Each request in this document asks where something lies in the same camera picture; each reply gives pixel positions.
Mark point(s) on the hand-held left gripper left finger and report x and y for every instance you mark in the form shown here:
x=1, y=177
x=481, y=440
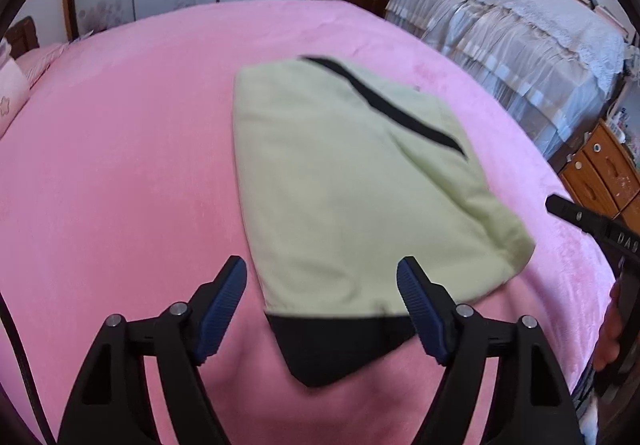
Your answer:
x=225, y=305

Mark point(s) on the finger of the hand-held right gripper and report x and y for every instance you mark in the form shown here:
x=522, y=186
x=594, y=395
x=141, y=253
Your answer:
x=575, y=214

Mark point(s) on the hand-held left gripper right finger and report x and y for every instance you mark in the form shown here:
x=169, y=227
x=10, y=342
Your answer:
x=420, y=310

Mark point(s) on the light green and black jacket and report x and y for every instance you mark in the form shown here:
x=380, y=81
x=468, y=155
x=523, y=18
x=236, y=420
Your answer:
x=350, y=175

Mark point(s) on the person's right hand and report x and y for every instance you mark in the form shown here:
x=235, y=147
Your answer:
x=607, y=330

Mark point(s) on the wooden drawer cabinet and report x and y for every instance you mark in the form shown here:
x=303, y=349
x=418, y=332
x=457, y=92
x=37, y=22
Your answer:
x=595, y=175

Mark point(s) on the assorted small clutter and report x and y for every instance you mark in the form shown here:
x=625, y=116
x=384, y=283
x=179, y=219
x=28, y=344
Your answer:
x=625, y=120

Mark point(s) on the pink bed blanket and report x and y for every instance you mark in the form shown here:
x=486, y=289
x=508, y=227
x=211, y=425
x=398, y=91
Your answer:
x=125, y=150

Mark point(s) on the lace covered furniture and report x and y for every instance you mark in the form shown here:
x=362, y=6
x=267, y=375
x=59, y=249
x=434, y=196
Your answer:
x=500, y=35

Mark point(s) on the plain pink pillow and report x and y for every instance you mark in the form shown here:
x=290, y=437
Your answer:
x=45, y=62

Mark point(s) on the dark wooden headboard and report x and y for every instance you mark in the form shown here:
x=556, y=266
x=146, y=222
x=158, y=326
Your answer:
x=24, y=37

